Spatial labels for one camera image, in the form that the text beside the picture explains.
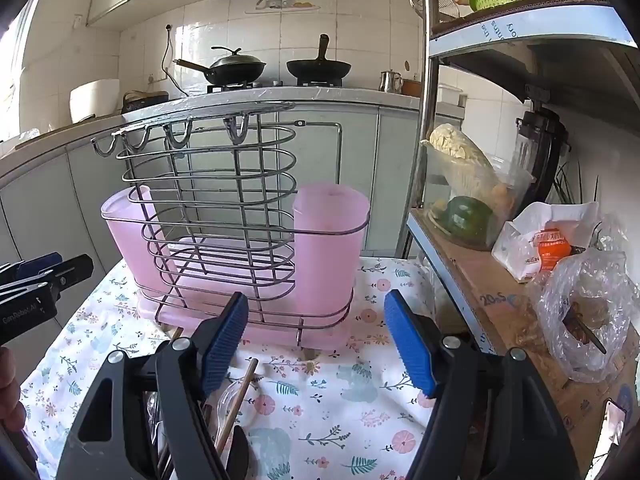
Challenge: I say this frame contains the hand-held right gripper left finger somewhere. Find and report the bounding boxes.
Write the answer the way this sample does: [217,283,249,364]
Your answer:
[55,291,251,480]

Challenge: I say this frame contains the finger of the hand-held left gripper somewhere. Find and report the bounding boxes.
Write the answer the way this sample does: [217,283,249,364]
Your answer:
[0,255,95,306]
[0,252,63,288]

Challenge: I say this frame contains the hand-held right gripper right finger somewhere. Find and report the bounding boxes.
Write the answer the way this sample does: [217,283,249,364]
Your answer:
[384,289,583,480]

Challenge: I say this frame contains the light wooden chopstick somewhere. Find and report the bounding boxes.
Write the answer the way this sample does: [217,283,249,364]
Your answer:
[215,358,259,453]

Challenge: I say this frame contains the clear plastic spoon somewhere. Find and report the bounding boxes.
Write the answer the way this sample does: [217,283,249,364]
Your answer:
[216,379,247,428]

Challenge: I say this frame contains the pink plastic utensil cup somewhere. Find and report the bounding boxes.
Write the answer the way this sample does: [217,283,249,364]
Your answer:
[292,183,372,333]
[101,185,168,306]

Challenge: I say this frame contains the black spoon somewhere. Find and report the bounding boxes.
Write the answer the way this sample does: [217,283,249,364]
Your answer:
[227,424,251,471]

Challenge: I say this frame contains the metal wire utensil rack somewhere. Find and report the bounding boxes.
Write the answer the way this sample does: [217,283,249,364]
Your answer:
[91,101,371,348]

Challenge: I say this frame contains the person's left hand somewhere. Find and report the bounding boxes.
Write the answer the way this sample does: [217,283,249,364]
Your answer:
[0,347,27,433]

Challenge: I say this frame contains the kitchen counter cabinet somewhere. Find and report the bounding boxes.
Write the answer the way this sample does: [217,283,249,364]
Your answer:
[0,85,466,261]

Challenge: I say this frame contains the lower metal shelf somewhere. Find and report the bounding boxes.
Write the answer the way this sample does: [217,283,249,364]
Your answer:
[406,208,501,356]

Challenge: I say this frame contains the pink plastic drip tray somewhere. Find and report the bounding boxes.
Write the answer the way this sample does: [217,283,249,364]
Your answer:
[137,235,353,348]

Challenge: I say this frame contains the cardboard sheet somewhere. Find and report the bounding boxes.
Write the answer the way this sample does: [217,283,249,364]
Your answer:
[420,230,640,441]

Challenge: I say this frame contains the floral tablecloth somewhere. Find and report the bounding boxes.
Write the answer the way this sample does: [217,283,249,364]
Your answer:
[20,255,441,480]

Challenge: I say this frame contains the green pepper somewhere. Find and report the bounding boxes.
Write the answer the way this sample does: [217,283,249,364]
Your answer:
[442,196,496,243]

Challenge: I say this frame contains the white plastic bag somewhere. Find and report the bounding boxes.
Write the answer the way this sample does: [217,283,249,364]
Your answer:
[492,201,601,283]

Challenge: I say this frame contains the clear plastic bag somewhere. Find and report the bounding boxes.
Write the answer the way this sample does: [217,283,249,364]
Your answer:
[535,247,631,383]

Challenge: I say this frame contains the white rice cooker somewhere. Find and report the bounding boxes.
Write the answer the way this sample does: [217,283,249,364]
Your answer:
[69,79,121,123]

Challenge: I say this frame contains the dark round pan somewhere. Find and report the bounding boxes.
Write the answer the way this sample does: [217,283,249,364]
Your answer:
[121,91,169,115]

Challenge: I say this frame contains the napa cabbage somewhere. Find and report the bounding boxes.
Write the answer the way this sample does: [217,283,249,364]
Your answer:
[421,124,516,216]

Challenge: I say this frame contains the clear plastic container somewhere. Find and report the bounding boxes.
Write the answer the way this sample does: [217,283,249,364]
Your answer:
[422,147,536,251]

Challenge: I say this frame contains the green onion leaves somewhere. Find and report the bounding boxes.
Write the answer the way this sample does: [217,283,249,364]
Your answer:
[555,160,601,206]

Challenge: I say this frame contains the metal shelf pole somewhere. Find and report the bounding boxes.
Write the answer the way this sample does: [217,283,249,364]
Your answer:
[410,0,441,261]

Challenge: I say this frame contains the black blender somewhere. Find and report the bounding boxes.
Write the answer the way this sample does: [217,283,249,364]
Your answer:
[515,100,571,206]

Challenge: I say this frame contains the black wok with lid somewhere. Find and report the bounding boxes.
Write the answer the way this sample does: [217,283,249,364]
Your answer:
[173,46,267,87]

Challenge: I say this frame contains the gas stove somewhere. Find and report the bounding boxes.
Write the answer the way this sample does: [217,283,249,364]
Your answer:
[207,79,346,93]

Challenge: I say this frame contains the upper shelf board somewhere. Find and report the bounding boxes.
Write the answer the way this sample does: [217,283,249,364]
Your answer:
[427,0,640,68]

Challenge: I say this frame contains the wall-mounted rack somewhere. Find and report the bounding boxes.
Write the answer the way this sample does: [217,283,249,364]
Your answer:
[245,0,321,13]

